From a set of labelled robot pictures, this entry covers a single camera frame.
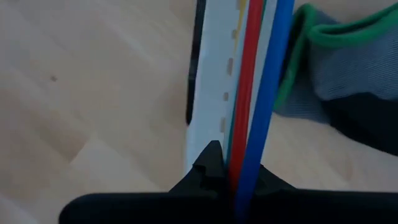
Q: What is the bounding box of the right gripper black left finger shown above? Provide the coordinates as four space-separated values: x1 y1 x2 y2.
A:
58 140 234 224

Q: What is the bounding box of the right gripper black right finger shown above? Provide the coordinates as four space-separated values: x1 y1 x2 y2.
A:
248 164 398 224

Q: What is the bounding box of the bundle of coloured cables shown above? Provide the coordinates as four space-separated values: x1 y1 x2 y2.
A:
234 0 296 223

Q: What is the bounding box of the pink-red cable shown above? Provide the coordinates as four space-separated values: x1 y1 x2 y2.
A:
228 0 265 194

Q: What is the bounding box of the white slotted cable raceway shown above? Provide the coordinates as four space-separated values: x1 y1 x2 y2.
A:
185 0 280 175

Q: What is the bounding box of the grey green-edged glove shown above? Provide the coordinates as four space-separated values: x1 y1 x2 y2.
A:
273 2 398 124

